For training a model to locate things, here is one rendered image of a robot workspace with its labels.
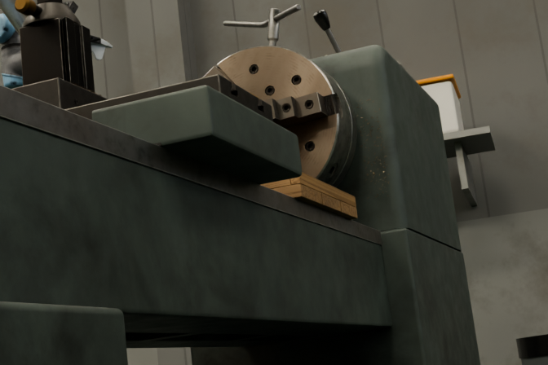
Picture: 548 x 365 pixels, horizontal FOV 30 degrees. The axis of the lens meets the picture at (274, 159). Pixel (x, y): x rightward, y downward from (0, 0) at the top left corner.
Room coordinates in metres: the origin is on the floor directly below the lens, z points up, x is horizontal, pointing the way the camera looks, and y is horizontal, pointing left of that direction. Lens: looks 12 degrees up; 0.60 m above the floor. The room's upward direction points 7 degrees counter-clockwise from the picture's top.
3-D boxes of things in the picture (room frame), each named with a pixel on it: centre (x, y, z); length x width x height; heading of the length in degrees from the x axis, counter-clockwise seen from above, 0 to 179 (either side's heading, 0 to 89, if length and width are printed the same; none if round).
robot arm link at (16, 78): (2.47, 0.61, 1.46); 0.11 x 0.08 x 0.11; 55
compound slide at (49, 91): (1.38, 0.28, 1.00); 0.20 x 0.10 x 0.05; 161
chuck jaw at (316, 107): (1.82, -0.06, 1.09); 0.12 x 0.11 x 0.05; 71
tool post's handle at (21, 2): (1.31, 0.31, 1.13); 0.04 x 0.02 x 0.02; 161
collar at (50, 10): (1.36, 0.29, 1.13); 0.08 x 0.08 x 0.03
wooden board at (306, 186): (1.69, 0.09, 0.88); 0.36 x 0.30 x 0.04; 71
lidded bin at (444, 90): (4.75, -0.67, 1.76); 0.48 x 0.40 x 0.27; 76
